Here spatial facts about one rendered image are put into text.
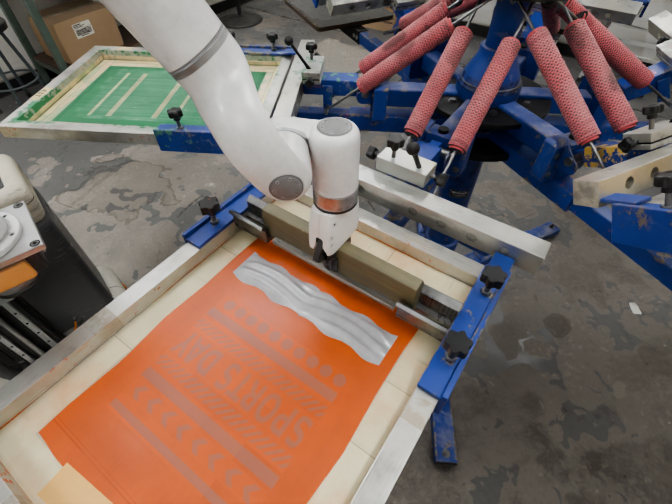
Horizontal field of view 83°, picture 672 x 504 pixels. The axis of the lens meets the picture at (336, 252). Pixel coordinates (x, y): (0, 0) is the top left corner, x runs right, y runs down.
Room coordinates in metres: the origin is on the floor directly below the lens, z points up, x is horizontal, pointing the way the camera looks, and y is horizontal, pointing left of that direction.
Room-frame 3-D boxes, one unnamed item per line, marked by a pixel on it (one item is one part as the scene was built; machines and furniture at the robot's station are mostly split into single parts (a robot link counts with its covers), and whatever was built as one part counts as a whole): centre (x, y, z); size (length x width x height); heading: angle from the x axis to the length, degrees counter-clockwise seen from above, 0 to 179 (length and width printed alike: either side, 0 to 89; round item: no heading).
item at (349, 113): (1.23, 0.14, 0.90); 1.24 x 0.06 x 0.06; 85
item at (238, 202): (0.67, 0.22, 0.97); 0.30 x 0.05 x 0.07; 145
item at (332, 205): (0.50, 0.00, 1.18); 0.09 x 0.07 x 0.03; 145
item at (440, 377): (0.35, -0.24, 0.97); 0.30 x 0.05 x 0.07; 145
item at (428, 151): (0.77, -0.19, 1.02); 0.17 x 0.06 x 0.05; 145
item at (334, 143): (0.49, 0.04, 1.25); 0.15 x 0.10 x 0.11; 97
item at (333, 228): (0.49, 0.00, 1.12); 0.10 x 0.07 x 0.11; 145
